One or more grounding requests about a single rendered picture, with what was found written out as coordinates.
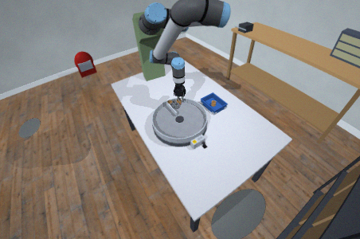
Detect grey round turntable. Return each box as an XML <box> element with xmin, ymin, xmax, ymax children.
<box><xmin>152</xmin><ymin>98</ymin><xmax>208</xmax><ymax>149</ymax></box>

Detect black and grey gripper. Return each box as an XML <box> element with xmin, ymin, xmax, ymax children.
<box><xmin>174</xmin><ymin>82</ymin><xmax>186</xmax><ymax>102</ymax></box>

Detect blue crate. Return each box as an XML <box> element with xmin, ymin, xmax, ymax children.
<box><xmin>201</xmin><ymin>93</ymin><xmax>227</xmax><ymax>115</ymax></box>

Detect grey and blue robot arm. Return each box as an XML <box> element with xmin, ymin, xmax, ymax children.
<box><xmin>139</xmin><ymin>0</ymin><xmax>231</xmax><ymax>84</ymax></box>

